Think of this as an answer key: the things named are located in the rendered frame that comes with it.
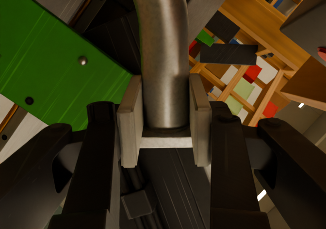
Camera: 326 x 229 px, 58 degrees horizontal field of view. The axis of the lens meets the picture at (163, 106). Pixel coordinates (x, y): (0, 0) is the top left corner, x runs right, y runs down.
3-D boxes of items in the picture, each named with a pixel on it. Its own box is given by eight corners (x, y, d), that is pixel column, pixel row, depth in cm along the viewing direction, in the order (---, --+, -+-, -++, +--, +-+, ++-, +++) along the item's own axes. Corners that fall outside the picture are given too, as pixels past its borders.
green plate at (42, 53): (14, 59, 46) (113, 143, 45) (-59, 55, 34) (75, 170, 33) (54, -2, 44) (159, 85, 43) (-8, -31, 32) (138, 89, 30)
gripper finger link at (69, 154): (115, 175, 12) (44, 177, 12) (128, 126, 17) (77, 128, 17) (112, 143, 12) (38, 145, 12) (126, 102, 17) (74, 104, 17)
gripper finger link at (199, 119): (195, 109, 13) (212, 108, 13) (187, 73, 20) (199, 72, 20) (195, 168, 14) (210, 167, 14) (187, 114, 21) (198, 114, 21)
